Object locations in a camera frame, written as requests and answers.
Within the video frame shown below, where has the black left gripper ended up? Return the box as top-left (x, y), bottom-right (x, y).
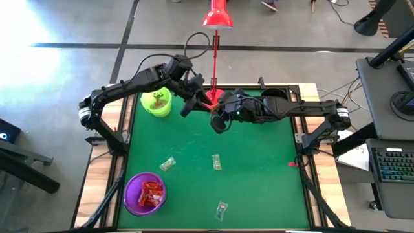
top-left (176, 73), bottom-right (215, 118)

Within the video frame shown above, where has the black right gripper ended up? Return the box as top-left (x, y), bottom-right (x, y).
top-left (210, 89), bottom-right (269, 135)

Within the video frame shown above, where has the clear blue gummy packet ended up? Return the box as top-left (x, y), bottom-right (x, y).
top-left (213, 201), bottom-right (228, 223)

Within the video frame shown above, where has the green table mat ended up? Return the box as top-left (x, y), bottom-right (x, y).
top-left (118, 89), bottom-right (311, 230)

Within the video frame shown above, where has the lime green plastic bucket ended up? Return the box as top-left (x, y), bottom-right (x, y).
top-left (140, 86), bottom-right (173, 118)

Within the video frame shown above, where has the black plastic bucket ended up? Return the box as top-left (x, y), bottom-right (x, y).
top-left (260, 87), bottom-right (289, 100)

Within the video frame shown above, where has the clear green gummy packet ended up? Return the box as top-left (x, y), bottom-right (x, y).
top-left (159, 155), bottom-right (177, 172)

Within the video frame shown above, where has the red desk lamp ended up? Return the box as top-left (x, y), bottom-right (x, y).
top-left (202, 0), bottom-right (234, 113)

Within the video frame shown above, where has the purple plastic bucket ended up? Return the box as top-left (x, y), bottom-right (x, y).
top-left (124, 171), bottom-right (168, 217)

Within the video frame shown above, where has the person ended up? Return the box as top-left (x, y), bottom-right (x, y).
top-left (261, 0), bottom-right (279, 12)

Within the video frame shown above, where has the black metal strut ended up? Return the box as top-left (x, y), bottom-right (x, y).
top-left (80, 168), bottom-right (125, 229)
top-left (299, 161), bottom-right (349, 229)

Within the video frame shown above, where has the white paper sheet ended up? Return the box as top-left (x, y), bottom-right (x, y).
top-left (336, 129), bottom-right (369, 172)

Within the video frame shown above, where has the black stand base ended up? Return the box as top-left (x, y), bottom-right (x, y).
top-left (353, 0), bottom-right (399, 37)

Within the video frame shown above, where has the black padded bar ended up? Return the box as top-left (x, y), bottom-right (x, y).
top-left (0, 150), bottom-right (61, 194)

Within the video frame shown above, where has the black backlit keyboard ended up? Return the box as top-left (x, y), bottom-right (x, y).
top-left (370, 147), bottom-right (414, 184)

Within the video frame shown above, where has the round black pad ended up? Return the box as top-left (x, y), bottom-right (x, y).
top-left (389, 90), bottom-right (414, 122)

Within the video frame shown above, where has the black box device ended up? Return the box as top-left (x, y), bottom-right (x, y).
top-left (0, 118), bottom-right (22, 145)

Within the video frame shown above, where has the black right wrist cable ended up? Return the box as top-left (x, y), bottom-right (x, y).
top-left (209, 95), bottom-right (279, 134)

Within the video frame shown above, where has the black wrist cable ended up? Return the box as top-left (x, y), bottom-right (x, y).
top-left (131, 31), bottom-right (211, 85)
top-left (209, 95), bottom-right (279, 134)

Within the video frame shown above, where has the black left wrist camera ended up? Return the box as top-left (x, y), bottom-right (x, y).
top-left (166, 54), bottom-right (194, 80)

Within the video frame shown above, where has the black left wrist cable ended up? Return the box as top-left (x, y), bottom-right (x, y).
top-left (131, 31), bottom-right (211, 85)

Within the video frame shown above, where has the black floor cable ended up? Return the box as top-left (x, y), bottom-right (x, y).
top-left (318, 77), bottom-right (360, 104)

